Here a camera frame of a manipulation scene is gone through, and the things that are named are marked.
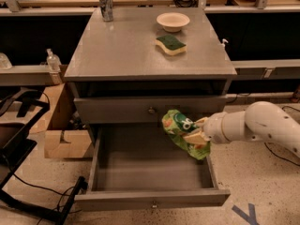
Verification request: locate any black metal cart frame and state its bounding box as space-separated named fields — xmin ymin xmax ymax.
xmin=0 ymin=87 xmax=87 ymax=225

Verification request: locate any white paper bowl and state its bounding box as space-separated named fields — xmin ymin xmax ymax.
xmin=157 ymin=12 xmax=190 ymax=33

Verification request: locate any closed grey upper drawer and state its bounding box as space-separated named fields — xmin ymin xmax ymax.
xmin=74 ymin=96 xmax=226 ymax=124

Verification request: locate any black floor cable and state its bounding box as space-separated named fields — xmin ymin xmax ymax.
xmin=263 ymin=105 xmax=300 ymax=168

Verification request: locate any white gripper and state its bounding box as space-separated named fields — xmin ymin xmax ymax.
xmin=184 ymin=112 xmax=226 ymax=145

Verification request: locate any green and yellow sponge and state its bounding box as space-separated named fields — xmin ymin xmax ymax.
xmin=156 ymin=35 xmax=187 ymax=56

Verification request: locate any brown cardboard box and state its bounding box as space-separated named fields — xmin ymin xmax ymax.
xmin=28 ymin=64 xmax=93 ymax=159

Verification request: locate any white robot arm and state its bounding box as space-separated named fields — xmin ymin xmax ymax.
xmin=183 ymin=101 xmax=300 ymax=157

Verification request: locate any open grey bottom drawer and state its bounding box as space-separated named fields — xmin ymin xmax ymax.
xmin=75 ymin=124 xmax=230 ymax=211

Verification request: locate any clear sanitizer pump bottle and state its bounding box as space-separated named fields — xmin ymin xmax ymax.
xmin=46 ymin=49 xmax=62 ymax=84

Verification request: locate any green rice chip bag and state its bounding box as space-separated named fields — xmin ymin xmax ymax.
xmin=161 ymin=110 xmax=210 ymax=160

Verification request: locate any grey wooden drawer cabinet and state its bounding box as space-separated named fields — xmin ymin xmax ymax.
xmin=65 ymin=7 xmax=236 ymax=138

